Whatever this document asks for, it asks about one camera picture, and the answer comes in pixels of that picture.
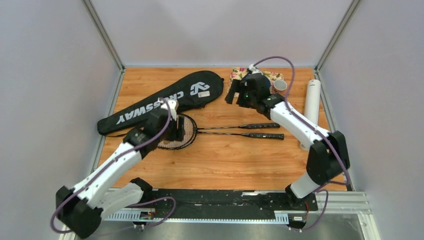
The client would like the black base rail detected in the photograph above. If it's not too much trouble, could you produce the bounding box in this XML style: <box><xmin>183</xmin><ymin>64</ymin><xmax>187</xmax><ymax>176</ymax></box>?
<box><xmin>140</xmin><ymin>188</ymin><xmax>318</xmax><ymax>224</ymax></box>

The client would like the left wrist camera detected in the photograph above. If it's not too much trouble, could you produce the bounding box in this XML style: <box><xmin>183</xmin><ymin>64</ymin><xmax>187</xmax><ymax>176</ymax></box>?
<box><xmin>158</xmin><ymin>98</ymin><xmax>179</xmax><ymax>116</ymax></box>

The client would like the badminton racket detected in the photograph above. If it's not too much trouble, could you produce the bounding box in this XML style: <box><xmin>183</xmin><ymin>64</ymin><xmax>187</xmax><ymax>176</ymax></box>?
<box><xmin>157</xmin><ymin>114</ymin><xmax>285</xmax><ymax>150</ymax></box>
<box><xmin>177</xmin><ymin>114</ymin><xmax>285</xmax><ymax>149</ymax></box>

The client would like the floral tray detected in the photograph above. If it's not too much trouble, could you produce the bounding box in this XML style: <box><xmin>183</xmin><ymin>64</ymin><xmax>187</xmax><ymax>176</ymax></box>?
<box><xmin>226</xmin><ymin>67</ymin><xmax>288</xmax><ymax>93</ymax></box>

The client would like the upper badminton racket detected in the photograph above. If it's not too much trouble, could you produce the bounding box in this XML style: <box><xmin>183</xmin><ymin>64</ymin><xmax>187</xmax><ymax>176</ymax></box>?
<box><xmin>177</xmin><ymin>114</ymin><xmax>285</xmax><ymax>149</ymax></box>

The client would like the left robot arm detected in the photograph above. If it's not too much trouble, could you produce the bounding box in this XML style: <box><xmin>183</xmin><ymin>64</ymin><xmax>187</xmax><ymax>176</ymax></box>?
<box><xmin>50</xmin><ymin>104</ymin><xmax>178</xmax><ymax>239</ymax></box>

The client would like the lower badminton racket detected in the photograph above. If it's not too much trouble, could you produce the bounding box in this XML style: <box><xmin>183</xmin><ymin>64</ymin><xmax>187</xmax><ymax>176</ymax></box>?
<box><xmin>157</xmin><ymin>114</ymin><xmax>285</xmax><ymax>150</ymax></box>

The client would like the black racket bag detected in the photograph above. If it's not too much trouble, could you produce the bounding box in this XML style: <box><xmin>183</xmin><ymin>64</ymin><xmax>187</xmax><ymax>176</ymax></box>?
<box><xmin>96</xmin><ymin>70</ymin><xmax>225</xmax><ymax>136</ymax></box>

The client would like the white shuttlecock tube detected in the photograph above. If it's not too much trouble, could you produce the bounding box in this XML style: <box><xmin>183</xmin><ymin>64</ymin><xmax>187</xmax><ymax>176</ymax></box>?
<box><xmin>303</xmin><ymin>79</ymin><xmax>321</xmax><ymax>126</ymax></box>

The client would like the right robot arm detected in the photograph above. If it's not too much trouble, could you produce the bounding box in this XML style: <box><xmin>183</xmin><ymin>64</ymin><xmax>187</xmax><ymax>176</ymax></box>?
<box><xmin>225</xmin><ymin>73</ymin><xmax>350</xmax><ymax>210</ymax></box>

